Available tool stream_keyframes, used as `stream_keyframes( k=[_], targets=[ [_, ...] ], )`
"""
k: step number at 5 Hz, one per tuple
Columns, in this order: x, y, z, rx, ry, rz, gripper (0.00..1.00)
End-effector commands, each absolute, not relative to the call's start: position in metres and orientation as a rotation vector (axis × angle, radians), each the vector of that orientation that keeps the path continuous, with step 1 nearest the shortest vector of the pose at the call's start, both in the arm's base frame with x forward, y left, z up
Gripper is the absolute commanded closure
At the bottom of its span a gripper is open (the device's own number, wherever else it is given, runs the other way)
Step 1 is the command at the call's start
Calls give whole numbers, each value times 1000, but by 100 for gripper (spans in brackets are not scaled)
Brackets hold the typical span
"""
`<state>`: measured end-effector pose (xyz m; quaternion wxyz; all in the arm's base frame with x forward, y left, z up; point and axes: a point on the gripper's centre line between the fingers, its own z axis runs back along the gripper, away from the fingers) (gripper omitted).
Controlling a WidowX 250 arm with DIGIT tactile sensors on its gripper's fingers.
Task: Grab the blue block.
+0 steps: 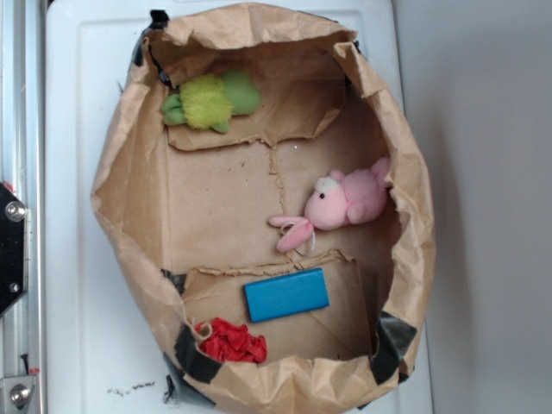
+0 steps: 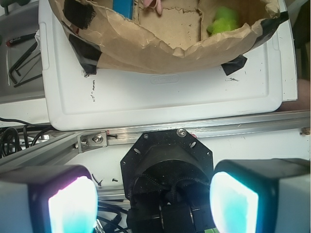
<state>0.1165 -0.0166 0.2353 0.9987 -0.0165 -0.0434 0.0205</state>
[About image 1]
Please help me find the blue rectangular block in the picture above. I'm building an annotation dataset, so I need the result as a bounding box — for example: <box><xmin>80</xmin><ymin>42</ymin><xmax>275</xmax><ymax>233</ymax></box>
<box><xmin>244</xmin><ymin>268</ymin><xmax>329</xmax><ymax>323</ymax></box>

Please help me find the pink plush bunny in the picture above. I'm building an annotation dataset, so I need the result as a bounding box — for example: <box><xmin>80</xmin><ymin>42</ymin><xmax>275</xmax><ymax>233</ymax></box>
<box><xmin>268</xmin><ymin>157</ymin><xmax>391</xmax><ymax>253</ymax></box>

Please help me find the green plush toy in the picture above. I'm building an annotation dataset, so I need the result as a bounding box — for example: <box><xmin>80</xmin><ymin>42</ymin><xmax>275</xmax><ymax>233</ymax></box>
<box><xmin>161</xmin><ymin>69</ymin><xmax>261</xmax><ymax>134</ymax></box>

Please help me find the red crumpled cloth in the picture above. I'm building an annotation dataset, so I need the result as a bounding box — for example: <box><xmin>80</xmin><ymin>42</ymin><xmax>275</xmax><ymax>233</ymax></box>
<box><xmin>194</xmin><ymin>317</ymin><xmax>267</xmax><ymax>364</ymax></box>

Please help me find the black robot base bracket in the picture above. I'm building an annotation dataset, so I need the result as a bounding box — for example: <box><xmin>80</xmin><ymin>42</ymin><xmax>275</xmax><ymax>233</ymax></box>
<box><xmin>0</xmin><ymin>183</ymin><xmax>28</xmax><ymax>317</ymax></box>

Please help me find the aluminium frame rail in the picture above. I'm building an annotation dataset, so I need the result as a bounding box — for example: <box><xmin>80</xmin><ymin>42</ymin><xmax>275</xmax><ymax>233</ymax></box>
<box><xmin>1</xmin><ymin>1</ymin><xmax>47</xmax><ymax>413</ymax></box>

